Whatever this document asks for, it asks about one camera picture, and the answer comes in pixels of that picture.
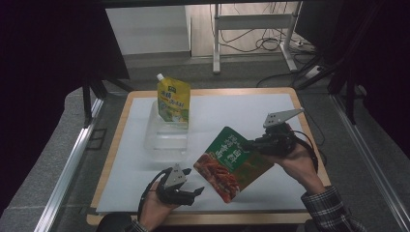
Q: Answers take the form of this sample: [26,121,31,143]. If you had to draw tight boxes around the green and red snack bag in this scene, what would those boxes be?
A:
[192,126,276,205]

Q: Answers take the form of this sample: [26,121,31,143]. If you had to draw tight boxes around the clear plastic container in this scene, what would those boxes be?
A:
[143,98,191,162]

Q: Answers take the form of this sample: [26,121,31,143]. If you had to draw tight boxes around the person's left hand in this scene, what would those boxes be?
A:
[138,180,180,231]

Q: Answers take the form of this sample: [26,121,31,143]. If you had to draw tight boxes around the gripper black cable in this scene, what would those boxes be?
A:
[289,130,320,173]
[136,166,173,223]

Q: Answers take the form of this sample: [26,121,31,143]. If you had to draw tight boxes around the black floor vent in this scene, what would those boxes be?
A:
[86,128,108,151]

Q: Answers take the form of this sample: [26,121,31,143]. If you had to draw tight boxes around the white power strip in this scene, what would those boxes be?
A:
[304,65,323,80]

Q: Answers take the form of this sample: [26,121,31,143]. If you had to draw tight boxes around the black curtain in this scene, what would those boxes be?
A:
[0,0,130,214]
[322,0,410,159]

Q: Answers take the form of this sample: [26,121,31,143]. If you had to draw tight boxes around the yellow spout pouch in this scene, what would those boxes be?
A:
[156,72,191,125]

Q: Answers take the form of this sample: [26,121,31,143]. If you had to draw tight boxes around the black metal stand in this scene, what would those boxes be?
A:
[81,75,133,129]
[296,54,359,125]

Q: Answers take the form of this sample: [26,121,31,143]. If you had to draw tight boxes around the black floor cables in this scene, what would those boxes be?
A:
[209,3,320,54]

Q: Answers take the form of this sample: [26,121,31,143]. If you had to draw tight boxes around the person's right hand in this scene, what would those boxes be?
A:
[270,141,327,196]

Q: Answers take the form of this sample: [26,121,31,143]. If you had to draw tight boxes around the white desk frame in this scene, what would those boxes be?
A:
[211,1,304,75]

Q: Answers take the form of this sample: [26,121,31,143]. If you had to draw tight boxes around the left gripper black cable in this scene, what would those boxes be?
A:
[136,166,173,223]

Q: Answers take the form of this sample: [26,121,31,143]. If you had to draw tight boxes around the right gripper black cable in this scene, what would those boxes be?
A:
[289,130,320,173]

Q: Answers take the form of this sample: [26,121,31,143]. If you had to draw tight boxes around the aluminium rail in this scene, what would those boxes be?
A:
[330,93,410,231]
[33,96,105,232]

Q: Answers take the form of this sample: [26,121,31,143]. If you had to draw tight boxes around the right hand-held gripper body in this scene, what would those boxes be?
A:
[262,107,306,159]

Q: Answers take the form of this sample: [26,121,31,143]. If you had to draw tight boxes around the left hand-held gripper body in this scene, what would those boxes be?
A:
[156,163,195,207]

